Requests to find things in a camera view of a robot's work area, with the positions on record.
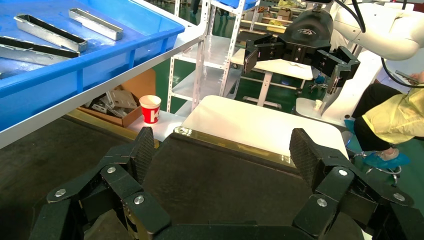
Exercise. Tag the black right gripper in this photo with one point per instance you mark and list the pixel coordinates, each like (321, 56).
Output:
(308, 33)

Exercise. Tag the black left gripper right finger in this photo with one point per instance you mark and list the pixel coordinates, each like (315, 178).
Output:
(344, 188)

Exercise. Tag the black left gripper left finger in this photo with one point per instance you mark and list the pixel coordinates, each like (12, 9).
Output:
(109, 185)

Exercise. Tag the silver metal channel part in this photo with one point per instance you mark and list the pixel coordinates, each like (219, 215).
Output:
(33, 57)
(96, 24)
(49, 37)

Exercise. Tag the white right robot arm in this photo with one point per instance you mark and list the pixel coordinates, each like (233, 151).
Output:
(387, 30)

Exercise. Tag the white background table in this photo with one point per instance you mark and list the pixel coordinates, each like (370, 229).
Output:
(281, 68)

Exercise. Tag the small brown carton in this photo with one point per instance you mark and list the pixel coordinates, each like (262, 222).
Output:
(285, 15)

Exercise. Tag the chrome leg stool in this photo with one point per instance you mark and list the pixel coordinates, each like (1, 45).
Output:
(351, 140)

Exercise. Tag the small white cup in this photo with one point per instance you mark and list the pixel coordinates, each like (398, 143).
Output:
(318, 105)

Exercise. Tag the white machine column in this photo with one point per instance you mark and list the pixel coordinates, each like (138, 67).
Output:
(351, 92)

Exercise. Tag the red white paper cup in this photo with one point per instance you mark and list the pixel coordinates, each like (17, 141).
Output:
(150, 111)

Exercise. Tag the small blue crate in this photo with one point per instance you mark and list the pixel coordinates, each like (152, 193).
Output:
(235, 2)

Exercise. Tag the person in yellow coat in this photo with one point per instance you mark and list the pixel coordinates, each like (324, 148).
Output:
(394, 116)

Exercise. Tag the white metal storage rack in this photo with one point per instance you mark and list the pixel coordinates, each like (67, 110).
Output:
(212, 49)

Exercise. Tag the brown cardboard box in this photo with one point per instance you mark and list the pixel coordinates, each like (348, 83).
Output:
(142, 86)

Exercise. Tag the dark smartphone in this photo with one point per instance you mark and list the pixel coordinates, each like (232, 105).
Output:
(406, 77)

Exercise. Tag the large blue plastic bin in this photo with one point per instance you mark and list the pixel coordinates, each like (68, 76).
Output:
(109, 63)

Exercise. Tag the perforated gray metal bracket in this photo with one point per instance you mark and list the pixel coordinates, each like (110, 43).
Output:
(122, 98)

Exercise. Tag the white metal shelf frame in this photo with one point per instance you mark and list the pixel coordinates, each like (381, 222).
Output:
(99, 96)

